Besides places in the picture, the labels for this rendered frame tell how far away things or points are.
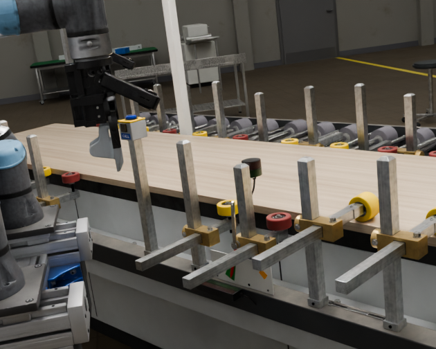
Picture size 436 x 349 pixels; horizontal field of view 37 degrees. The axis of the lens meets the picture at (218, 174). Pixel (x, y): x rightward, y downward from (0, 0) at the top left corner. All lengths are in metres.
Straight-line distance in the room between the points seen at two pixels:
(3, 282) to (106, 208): 1.56
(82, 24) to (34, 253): 0.93
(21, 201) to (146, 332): 1.34
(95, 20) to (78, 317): 0.65
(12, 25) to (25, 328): 0.65
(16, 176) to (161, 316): 1.26
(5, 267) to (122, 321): 1.81
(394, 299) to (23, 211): 1.04
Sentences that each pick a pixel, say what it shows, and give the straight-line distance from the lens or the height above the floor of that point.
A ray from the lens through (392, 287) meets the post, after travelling 1.75.
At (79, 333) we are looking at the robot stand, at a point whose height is 0.93.
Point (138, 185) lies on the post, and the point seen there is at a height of 0.98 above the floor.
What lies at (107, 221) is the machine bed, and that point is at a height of 0.67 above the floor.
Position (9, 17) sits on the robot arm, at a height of 1.61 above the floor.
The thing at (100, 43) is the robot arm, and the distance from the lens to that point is 1.18.
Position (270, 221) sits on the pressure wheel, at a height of 0.90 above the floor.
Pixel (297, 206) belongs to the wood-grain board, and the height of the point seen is 0.90.
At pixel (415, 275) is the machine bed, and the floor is 0.76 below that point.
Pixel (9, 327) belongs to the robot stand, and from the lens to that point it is 1.49.
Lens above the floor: 1.60
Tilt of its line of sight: 15 degrees down
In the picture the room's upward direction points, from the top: 7 degrees counter-clockwise
